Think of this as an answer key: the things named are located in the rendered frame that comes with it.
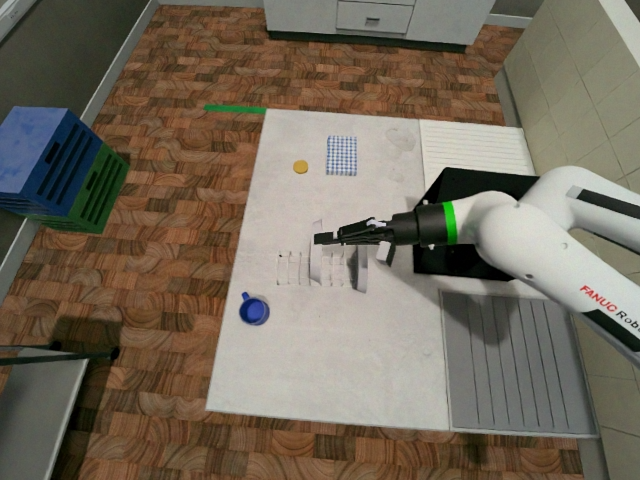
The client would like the blue and white checked towel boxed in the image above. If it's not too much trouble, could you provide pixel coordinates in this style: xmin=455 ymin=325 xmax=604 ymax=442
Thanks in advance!
xmin=326 ymin=135 xmax=357 ymax=176

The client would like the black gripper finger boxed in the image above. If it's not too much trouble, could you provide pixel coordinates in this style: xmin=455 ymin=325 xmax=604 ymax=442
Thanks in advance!
xmin=314 ymin=217 xmax=386 ymax=245
xmin=322 ymin=237 xmax=386 ymax=246

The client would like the white ribbed draining mat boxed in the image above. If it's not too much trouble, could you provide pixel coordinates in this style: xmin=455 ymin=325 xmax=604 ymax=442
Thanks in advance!
xmin=419 ymin=119 xmax=536 ymax=192

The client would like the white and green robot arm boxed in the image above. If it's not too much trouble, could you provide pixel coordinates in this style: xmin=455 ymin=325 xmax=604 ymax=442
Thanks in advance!
xmin=415 ymin=166 xmax=640 ymax=370

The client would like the blue mug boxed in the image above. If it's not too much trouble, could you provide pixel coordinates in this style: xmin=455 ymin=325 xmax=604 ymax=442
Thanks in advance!
xmin=239 ymin=291 xmax=271 ymax=326

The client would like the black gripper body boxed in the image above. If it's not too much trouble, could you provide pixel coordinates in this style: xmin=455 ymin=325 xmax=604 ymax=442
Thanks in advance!
xmin=369 ymin=211 xmax=419 ymax=246

